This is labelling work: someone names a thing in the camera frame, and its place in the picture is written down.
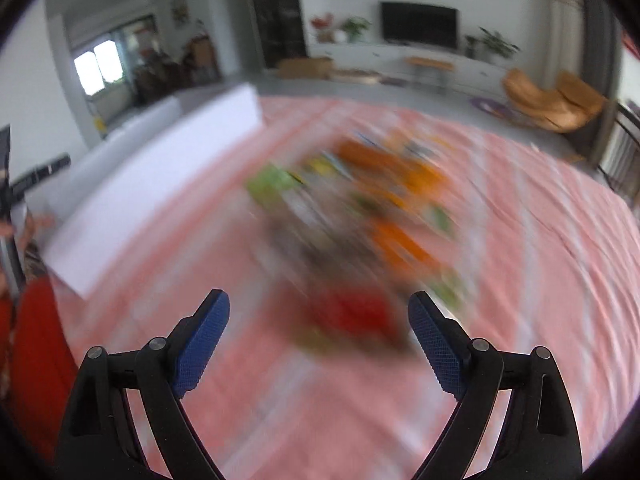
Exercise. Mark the wooden stool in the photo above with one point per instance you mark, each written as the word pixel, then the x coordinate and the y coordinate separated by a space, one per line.
pixel 430 64

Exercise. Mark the white standing air conditioner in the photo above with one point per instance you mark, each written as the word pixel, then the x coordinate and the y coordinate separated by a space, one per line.
pixel 565 25

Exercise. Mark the window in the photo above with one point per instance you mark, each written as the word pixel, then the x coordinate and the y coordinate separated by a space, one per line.
pixel 97 67

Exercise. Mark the dark metal chair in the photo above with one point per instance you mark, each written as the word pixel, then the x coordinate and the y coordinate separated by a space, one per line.
pixel 620 145

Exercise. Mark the wall picture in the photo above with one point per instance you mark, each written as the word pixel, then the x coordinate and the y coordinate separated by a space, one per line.
pixel 178 10

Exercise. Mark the red clothing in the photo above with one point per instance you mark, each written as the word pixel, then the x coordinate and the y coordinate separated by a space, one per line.
pixel 40 360

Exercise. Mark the red wall decoration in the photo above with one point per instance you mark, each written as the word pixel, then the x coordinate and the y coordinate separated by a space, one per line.
pixel 631 45

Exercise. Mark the pile of snack packets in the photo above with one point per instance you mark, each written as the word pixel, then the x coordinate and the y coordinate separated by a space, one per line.
pixel 360 245

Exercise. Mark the pink striped blanket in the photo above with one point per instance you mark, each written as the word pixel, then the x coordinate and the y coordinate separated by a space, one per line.
pixel 500 260

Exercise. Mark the white storage box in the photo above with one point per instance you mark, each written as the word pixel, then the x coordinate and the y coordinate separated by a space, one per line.
pixel 150 180

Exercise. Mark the purple floor mat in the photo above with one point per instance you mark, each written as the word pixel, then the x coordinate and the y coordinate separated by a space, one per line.
pixel 492 106

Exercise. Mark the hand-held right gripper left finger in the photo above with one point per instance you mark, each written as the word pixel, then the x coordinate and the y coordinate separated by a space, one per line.
pixel 200 345

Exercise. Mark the person's left hand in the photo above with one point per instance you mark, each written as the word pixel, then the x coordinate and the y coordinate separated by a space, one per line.
pixel 40 225

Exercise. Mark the large green potted plant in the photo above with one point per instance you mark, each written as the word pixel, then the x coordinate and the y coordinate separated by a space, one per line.
pixel 495 42

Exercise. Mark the white television cabinet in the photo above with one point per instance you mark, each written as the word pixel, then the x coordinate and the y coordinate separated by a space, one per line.
pixel 400 62

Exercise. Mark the orange lounge chair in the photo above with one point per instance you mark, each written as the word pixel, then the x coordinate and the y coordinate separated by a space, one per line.
pixel 550 102

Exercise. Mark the cardboard box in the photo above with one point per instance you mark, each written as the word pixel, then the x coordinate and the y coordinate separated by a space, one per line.
pixel 305 67

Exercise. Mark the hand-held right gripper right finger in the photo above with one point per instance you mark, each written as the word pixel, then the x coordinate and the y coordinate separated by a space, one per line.
pixel 437 345

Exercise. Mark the red flower plant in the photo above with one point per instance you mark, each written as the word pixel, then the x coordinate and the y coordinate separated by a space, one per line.
pixel 322 25

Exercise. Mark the black television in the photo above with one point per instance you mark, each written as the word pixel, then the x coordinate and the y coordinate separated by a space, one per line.
pixel 419 25

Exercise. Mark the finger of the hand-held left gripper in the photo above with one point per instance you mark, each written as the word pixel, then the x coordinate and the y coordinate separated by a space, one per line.
pixel 42 172

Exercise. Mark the small green potted plant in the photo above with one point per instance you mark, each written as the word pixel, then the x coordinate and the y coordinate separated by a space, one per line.
pixel 355 27

